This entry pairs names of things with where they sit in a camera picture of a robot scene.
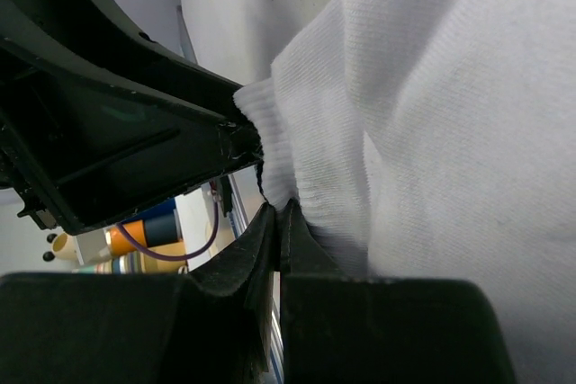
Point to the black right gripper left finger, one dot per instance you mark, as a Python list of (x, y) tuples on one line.
[(211, 325)]

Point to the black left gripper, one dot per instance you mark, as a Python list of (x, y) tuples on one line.
[(100, 122)]

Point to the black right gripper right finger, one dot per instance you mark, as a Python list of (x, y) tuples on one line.
[(342, 329)]

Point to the white sock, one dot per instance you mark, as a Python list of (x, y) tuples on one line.
[(422, 138)]

